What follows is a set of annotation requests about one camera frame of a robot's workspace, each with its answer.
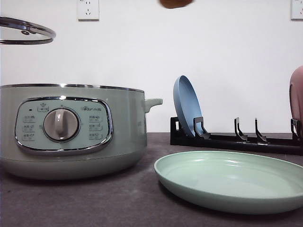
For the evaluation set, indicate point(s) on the white wall socket right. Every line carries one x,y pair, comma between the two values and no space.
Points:
296,10

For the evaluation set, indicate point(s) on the brown potato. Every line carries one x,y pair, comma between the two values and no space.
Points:
171,4

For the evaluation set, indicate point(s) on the green plate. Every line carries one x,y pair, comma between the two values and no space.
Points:
231,182

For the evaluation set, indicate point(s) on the white wall socket left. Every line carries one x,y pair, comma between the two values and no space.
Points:
88,11

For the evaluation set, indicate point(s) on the pink plate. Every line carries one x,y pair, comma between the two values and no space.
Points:
296,95

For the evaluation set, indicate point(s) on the glass lid with green knob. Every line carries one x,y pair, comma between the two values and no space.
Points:
12,22

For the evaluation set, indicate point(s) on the white wall socket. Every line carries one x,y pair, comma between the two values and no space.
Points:
296,10
88,11

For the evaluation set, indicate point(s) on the blue plate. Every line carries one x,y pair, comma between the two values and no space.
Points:
186,102

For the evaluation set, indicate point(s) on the black plate rack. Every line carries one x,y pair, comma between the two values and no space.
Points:
292,146

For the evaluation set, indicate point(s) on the green electric steamer pot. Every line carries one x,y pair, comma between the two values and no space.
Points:
66,131

